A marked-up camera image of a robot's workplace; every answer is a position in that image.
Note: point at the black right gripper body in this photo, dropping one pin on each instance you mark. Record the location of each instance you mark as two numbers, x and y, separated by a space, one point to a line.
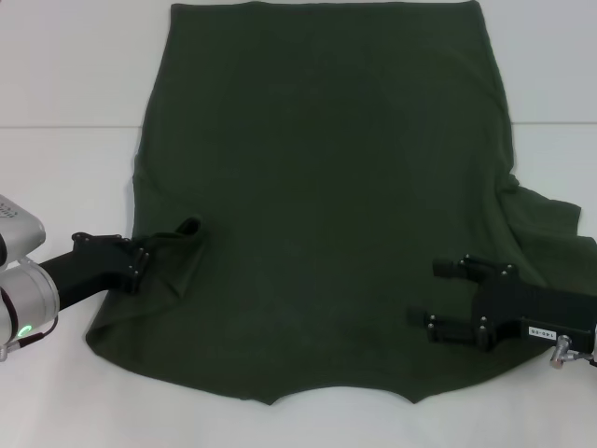
531 310

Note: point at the dark green t-shirt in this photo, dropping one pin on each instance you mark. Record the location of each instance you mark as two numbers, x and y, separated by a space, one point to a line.
308 186

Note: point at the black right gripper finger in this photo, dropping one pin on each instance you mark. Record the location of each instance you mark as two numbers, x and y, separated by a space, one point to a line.
452 329
466 270

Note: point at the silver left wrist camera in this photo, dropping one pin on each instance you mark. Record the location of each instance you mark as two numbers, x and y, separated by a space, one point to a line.
18 228

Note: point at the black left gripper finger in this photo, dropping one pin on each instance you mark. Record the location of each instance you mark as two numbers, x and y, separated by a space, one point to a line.
137 246
141 280

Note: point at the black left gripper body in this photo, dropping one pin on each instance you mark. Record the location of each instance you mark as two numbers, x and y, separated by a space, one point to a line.
93 270

